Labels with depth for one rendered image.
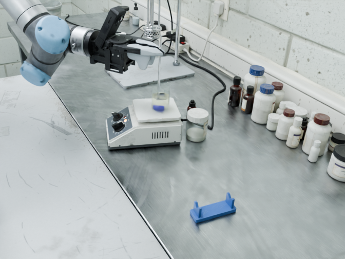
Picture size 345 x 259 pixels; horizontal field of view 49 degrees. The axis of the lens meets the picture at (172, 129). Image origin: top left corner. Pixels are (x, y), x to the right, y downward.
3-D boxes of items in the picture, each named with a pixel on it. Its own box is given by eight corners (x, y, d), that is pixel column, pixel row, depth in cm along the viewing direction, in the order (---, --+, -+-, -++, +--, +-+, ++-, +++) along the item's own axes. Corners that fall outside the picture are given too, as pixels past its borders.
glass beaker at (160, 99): (153, 104, 108) (153, 77, 104) (171, 106, 107) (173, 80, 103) (147, 114, 103) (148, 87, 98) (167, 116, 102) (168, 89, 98)
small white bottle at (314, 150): (317, 163, 101) (322, 144, 98) (308, 162, 102) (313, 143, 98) (316, 158, 103) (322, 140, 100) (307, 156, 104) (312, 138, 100)
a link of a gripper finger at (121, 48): (146, 52, 97) (117, 45, 100) (146, 45, 96) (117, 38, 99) (137, 57, 93) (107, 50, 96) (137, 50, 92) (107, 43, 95)
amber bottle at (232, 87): (242, 105, 128) (246, 78, 123) (233, 108, 126) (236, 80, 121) (233, 100, 130) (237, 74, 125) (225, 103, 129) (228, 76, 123)
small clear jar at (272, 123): (278, 126, 117) (281, 113, 115) (278, 132, 114) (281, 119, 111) (265, 124, 118) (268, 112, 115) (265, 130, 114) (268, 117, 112)
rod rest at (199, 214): (195, 223, 81) (197, 210, 79) (189, 213, 83) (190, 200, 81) (236, 211, 84) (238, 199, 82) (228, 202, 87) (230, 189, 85)
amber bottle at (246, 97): (252, 109, 125) (256, 85, 121) (251, 114, 122) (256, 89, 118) (241, 108, 126) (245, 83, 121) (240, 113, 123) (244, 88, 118)
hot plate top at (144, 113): (136, 123, 99) (136, 119, 99) (131, 102, 109) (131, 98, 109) (181, 119, 102) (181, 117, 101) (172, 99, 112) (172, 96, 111)
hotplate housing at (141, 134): (108, 151, 102) (107, 125, 97) (106, 126, 112) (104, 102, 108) (189, 145, 106) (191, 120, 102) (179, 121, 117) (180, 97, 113)
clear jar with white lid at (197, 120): (185, 142, 107) (186, 117, 103) (186, 130, 112) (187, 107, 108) (206, 143, 107) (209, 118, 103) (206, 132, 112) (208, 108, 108)
